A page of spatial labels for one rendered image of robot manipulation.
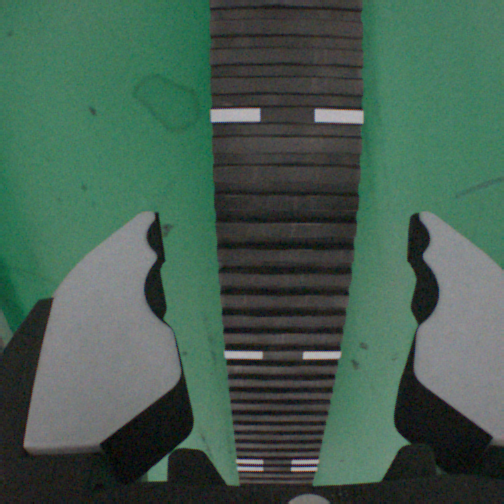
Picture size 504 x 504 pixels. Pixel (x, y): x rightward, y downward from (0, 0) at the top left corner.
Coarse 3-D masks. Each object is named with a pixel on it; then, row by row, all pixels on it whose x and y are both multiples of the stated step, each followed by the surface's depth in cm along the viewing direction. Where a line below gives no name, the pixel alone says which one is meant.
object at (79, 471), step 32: (32, 320) 7; (32, 352) 7; (0, 384) 6; (32, 384) 6; (0, 416) 5; (0, 448) 5; (0, 480) 4; (32, 480) 4; (64, 480) 5; (96, 480) 5
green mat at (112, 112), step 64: (0, 0) 13; (64, 0) 13; (128, 0) 13; (192, 0) 13; (384, 0) 13; (448, 0) 13; (0, 64) 14; (64, 64) 15; (128, 64) 15; (192, 64) 15; (384, 64) 14; (448, 64) 14; (0, 128) 16; (64, 128) 16; (128, 128) 16; (192, 128) 16; (384, 128) 16; (448, 128) 15; (0, 192) 18; (64, 192) 18; (128, 192) 18; (192, 192) 18; (384, 192) 17; (448, 192) 17; (0, 256) 20; (64, 256) 20; (192, 256) 19; (384, 256) 19; (192, 320) 21; (384, 320) 21; (192, 384) 24; (384, 384) 24; (192, 448) 29; (320, 448) 28; (384, 448) 28
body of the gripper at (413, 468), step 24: (168, 456) 5; (192, 456) 5; (408, 456) 5; (432, 456) 5; (168, 480) 5; (192, 480) 5; (216, 480) 5; (384, 480) 5; (408, 480) 4; (432, 480) 4; (456, 480) 4; (480, 480) 4
